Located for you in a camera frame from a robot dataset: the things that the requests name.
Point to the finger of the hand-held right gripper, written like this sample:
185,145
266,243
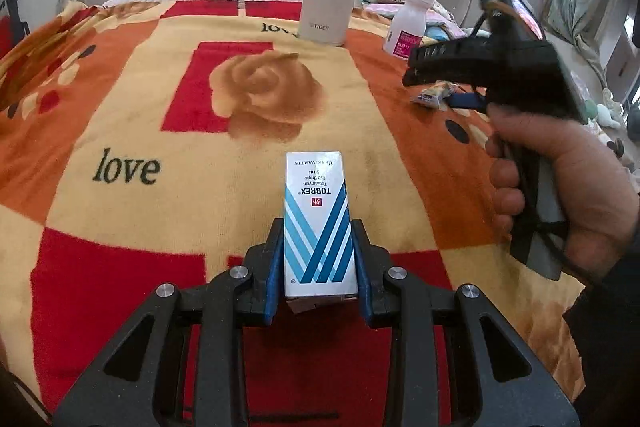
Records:
465,102
445,62

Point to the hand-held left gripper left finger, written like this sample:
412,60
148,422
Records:
275,287

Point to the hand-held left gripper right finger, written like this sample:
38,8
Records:
363,292

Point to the small white snack wrapper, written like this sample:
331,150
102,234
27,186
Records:
430,96

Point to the blue striped white carton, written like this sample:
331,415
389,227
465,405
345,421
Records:
320,227

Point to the person's right forearm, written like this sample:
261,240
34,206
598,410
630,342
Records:
610,347

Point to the person's right hand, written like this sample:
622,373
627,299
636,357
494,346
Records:
590,197

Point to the blue towel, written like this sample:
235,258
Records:
436,33

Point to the white pill bottle pink label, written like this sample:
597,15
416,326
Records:
407,27

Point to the green plush toy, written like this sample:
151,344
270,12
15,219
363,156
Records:
591,109

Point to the rose printed blanket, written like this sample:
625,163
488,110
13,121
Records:
125,107

